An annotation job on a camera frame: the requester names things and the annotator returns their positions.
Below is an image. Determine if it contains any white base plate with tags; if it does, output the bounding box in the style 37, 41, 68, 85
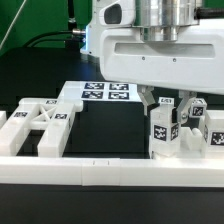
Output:
58, 81, 140, 102

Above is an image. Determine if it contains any white diagonal rod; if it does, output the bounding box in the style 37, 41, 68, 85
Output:
0, 0, 27, 51

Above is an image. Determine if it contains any white chair seat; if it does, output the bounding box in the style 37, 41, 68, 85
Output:
150, 127, 203, 160

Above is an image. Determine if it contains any white chair back frame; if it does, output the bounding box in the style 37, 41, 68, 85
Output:
0, 98, 83, 158

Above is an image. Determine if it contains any white U-shaped fence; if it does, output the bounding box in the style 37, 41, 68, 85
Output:
0, 110, 224, 188

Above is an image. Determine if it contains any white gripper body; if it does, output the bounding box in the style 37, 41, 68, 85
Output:
89, 0, 224, 94

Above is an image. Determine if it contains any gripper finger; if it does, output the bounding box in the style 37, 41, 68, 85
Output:
177, 90, 197, 124
137, 85, 155, 115

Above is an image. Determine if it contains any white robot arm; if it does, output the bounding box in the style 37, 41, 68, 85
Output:
81, 0, 224, 123

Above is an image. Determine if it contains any black cable with connector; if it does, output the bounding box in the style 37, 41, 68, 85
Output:
23, 28, 88, 48

